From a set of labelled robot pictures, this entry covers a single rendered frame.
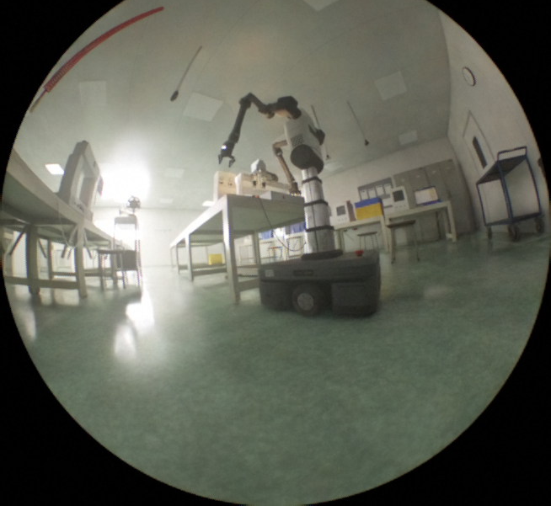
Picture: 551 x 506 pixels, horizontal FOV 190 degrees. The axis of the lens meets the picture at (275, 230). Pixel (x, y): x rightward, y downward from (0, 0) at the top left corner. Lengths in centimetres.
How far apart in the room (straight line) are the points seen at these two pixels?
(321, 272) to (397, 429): 63
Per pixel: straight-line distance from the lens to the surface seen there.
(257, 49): 263
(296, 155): 107
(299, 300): 81
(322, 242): 92
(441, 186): 501
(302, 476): 34
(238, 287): 111
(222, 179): 181
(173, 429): 43
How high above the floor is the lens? 33
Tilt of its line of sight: 7 degrees up
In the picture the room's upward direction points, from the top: 6 degrees counter-clockwise
